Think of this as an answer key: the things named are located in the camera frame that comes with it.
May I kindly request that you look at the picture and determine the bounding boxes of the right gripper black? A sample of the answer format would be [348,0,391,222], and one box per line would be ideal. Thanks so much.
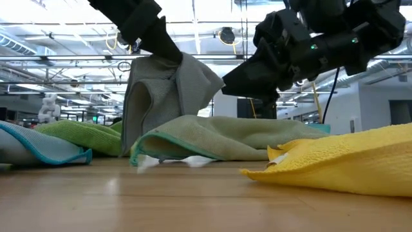
[221,9,339,103]

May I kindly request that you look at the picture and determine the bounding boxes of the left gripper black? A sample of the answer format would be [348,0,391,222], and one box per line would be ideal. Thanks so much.
[88,0,183,64]

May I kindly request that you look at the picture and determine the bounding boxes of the grey microfiber towel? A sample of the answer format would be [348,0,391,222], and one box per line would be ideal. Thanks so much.
[120,52,225,158]

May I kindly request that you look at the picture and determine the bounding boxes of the pale green teal-edged towel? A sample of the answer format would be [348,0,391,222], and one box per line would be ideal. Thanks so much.
[129,115,331,175]

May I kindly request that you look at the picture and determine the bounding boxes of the yellow microfiber towel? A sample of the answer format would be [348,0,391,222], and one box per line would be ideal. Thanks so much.
[239,122,412,198]

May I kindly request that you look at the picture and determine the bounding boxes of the bright green microfiber towel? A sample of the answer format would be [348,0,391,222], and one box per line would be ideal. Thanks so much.
[34,119,124,158]

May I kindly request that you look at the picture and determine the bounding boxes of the light blue microfiber towel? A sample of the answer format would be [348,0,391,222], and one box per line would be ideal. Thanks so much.
[0,121,93,167]

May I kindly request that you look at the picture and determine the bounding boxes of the black standing panel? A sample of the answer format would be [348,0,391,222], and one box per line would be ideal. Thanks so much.
[237,98,278,120]

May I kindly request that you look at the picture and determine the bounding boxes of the long horizontal light bar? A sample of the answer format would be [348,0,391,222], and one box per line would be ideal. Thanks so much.
[0,53,412,61]

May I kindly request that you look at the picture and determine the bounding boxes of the white robot figure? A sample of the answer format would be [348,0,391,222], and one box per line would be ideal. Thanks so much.
[37,93,62,124]

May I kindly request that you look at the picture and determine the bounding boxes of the black ceiling cord reel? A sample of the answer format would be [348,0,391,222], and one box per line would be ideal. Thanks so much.
[218,26,238,46]
[129,37,143,55]

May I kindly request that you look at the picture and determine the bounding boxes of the yellow cable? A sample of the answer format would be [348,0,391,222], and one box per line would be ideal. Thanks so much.
[310,81,323,124]

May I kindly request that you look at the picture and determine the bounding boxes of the dark right arm cable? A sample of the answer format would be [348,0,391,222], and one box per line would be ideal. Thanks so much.
[321,66,341,125]

